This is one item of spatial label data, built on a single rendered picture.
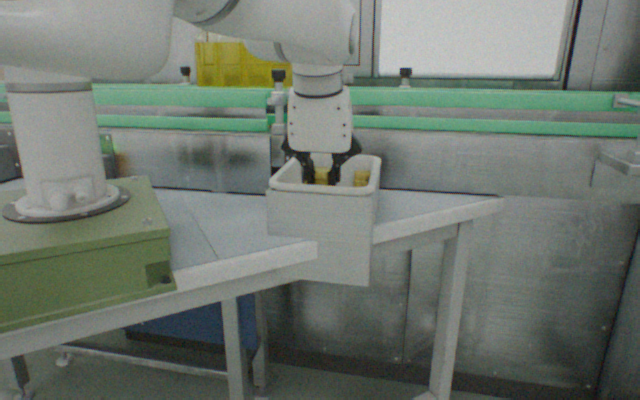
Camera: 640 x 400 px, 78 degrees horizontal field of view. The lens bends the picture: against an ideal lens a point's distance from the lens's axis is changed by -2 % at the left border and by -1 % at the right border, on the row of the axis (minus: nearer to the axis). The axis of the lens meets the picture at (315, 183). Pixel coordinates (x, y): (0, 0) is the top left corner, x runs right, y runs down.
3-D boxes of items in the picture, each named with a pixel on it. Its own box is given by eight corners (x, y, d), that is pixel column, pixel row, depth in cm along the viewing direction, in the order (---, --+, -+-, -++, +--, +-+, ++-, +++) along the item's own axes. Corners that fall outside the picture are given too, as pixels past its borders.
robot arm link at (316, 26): (155, 21, 36) (270, 69, 55) (282, 26, 31) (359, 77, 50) (165, -78, 35) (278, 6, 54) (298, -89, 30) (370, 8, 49)
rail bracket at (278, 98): (300, 125, 90) (299, 67, 87) (278, 139, 75) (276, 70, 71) (287, 124, 91) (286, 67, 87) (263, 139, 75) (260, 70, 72)
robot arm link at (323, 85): (354, 61, 61) (354, 79, 63) (298, 61, 63) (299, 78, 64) (349, 77, 55) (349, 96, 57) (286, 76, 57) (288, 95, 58)
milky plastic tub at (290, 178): (379, 195, 84) (381, 155, 81) (371, 242, 63) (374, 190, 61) (298, 190, 88) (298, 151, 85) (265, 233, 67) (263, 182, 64)
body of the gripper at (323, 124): (354, 73, 62) (354, 138, 68) (290, 73, 64) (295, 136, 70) (349, 90, 56) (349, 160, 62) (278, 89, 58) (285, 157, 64)
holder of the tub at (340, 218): (380, 190, 89) (381, 155, 87) (370, 244, 64) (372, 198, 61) (304, 185, 93) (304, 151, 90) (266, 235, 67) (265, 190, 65)
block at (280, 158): (299, 157, 91) (298, 126, 89) (287, 168, 82) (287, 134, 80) (283, 156, 92) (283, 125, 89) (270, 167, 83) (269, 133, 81)
